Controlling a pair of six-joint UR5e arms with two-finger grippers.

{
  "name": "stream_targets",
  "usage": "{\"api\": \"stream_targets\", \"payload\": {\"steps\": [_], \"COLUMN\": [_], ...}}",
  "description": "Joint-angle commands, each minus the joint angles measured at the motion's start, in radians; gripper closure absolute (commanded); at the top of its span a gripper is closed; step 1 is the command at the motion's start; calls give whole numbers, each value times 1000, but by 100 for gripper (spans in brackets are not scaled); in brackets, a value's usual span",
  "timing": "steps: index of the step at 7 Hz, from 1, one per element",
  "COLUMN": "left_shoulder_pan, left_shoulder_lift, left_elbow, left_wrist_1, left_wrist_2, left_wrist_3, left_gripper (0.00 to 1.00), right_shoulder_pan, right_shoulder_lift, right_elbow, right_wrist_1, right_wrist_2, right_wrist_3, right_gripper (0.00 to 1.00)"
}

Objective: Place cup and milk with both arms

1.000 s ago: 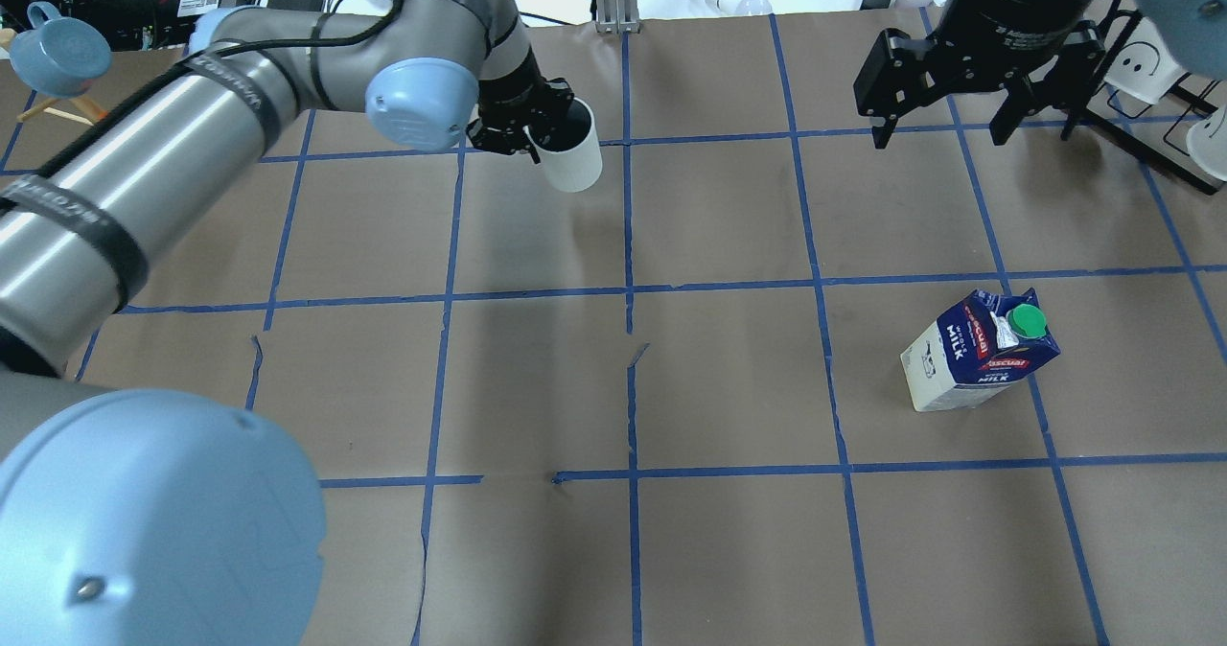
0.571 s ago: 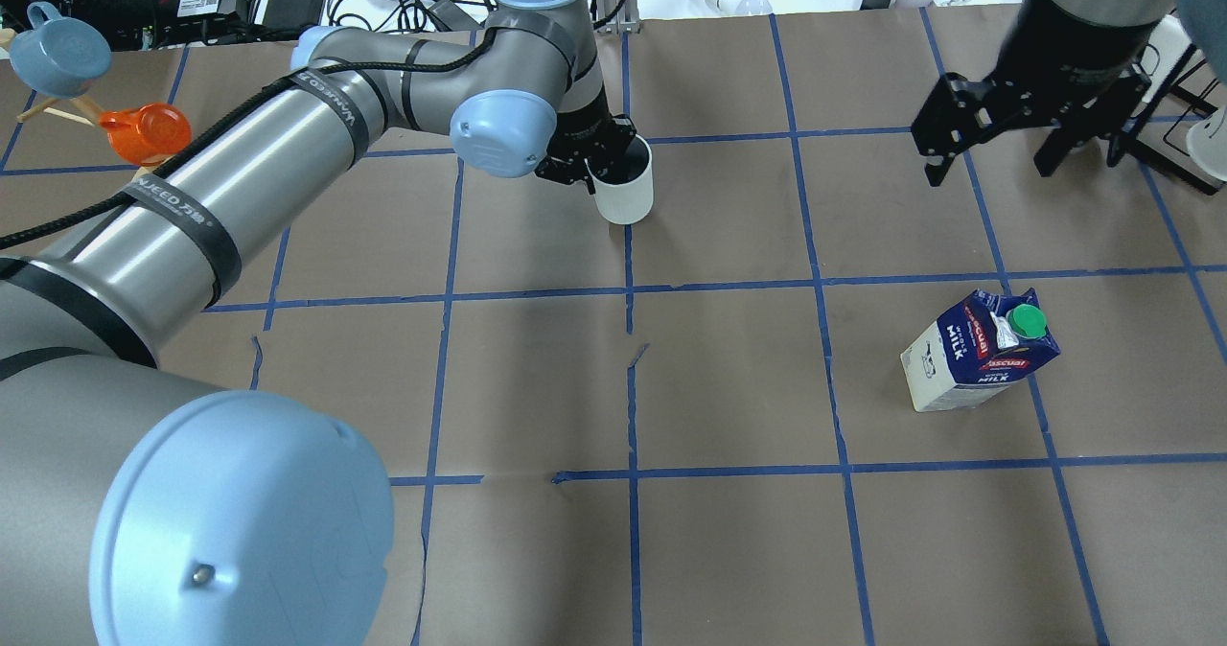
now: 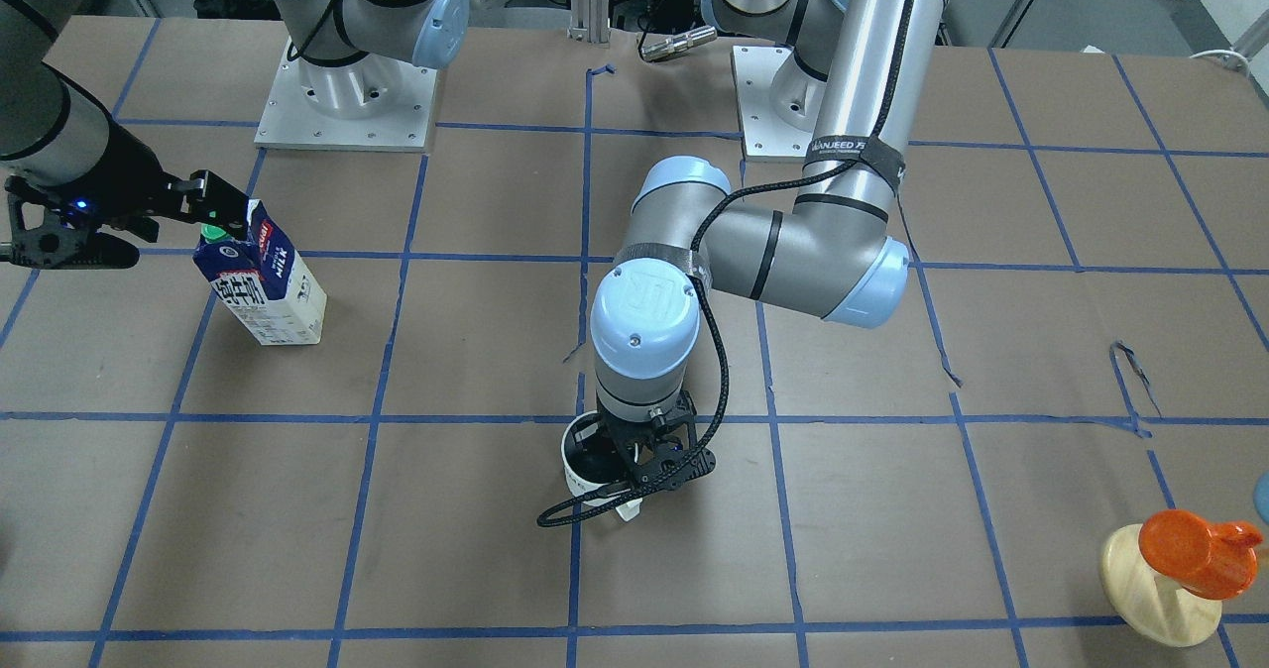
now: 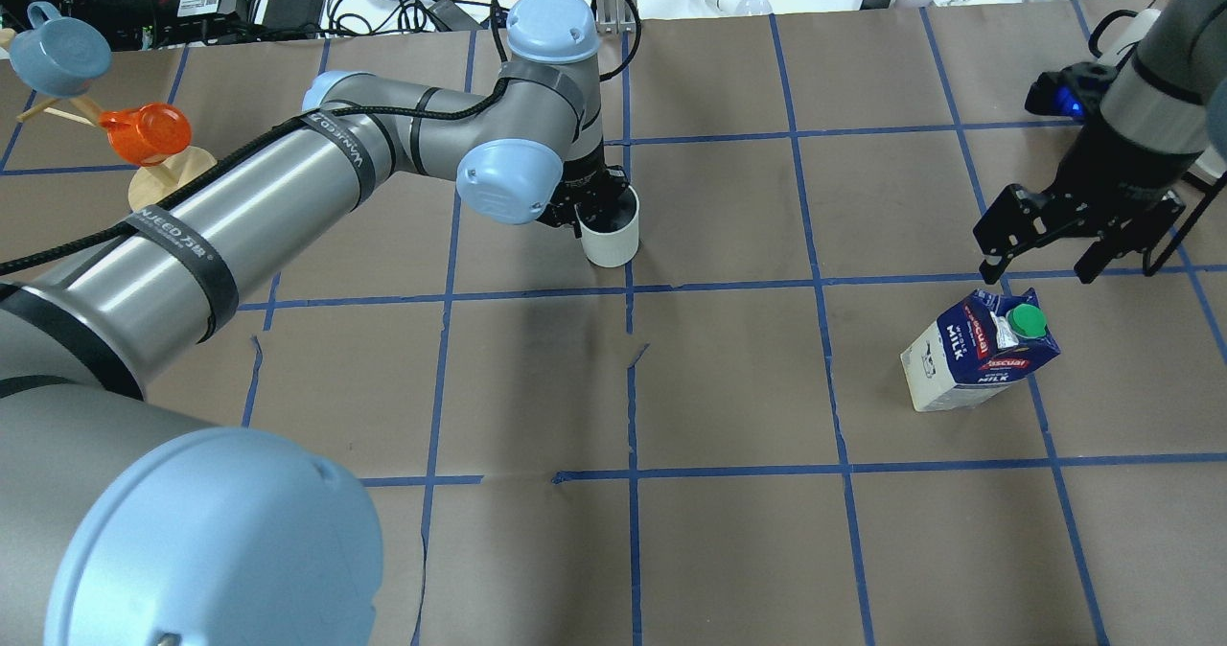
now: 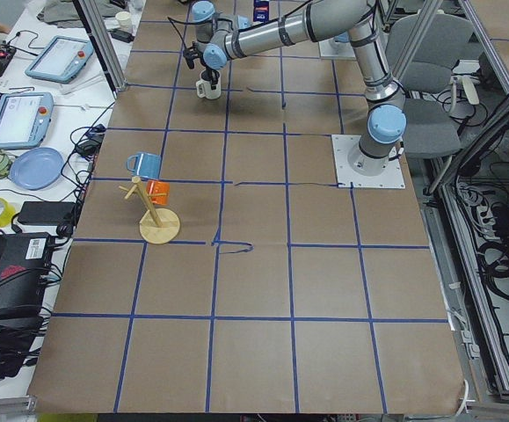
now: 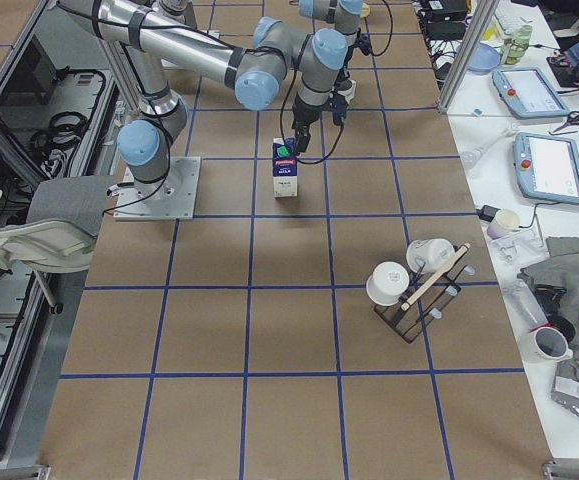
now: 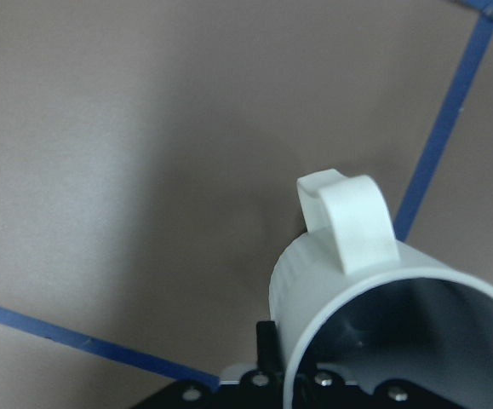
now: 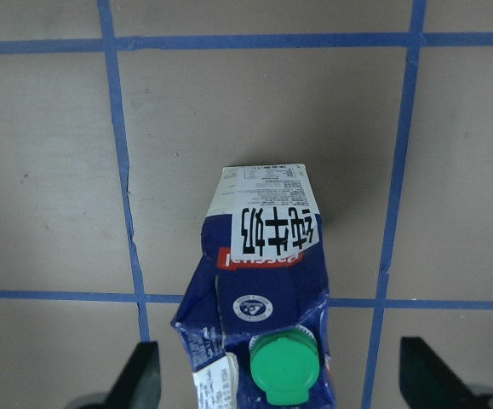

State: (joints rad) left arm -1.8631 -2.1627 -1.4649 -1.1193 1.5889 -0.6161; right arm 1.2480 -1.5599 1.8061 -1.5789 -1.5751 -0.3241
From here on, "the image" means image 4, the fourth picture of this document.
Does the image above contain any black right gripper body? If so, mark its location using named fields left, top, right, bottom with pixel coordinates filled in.
left=973, top=61, right=1209, bottom=258

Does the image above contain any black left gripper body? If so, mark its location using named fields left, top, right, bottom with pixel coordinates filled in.
left=536, top=162, right=629, bottom=237

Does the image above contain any white mug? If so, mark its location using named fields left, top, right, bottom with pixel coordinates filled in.
left=577, top=185, right=640, bottom=267

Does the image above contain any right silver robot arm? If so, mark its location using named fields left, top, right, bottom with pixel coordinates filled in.
left=973, top=0, right=1226, bottom=285

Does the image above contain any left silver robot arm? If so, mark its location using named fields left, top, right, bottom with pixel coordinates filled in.
left=2, top=0, right=627, bottom=645

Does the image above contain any blue white milk carton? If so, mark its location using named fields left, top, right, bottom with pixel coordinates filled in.
left=901, top=289, right=1061, bottom=413

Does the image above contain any wooden mug tree stand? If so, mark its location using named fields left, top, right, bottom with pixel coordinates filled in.
left=0, top=28, right=218, bottom=212

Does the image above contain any orange mug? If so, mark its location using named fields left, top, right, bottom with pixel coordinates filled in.
left=98, top=102, right=193, bottom=167

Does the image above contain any black computer box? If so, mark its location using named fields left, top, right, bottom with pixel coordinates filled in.
left=83, top=0, right=252, bottom=52

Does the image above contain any blue mug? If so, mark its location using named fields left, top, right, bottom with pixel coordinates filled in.
left=9, top=1, right=113, bottom=99

